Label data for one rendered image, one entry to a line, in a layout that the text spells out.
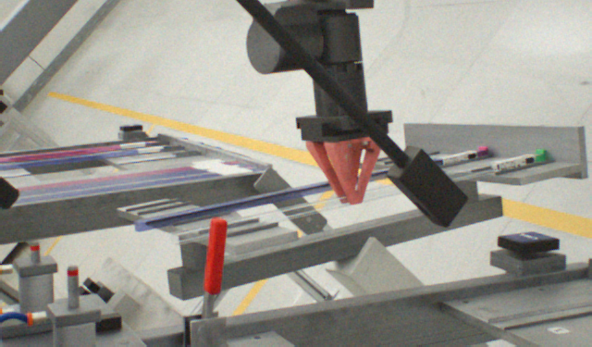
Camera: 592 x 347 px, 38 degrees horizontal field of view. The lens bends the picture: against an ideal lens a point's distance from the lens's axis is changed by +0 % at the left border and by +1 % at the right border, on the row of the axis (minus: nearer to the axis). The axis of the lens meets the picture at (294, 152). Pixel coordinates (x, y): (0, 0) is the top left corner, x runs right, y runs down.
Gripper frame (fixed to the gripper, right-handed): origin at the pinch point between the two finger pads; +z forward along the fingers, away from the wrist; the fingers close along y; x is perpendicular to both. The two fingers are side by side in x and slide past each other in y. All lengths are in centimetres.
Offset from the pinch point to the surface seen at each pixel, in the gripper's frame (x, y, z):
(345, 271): 4.1, -9.3, 10.9
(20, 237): -23, -64, 8
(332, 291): 76, -132, 53
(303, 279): 67, -133, 48
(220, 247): -23.5, 16.5, -1.3
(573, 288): 14.4, 17.3, 10.6
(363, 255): 6.2, -8.2, 9.2
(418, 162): -22.8, 42.1, -9.3
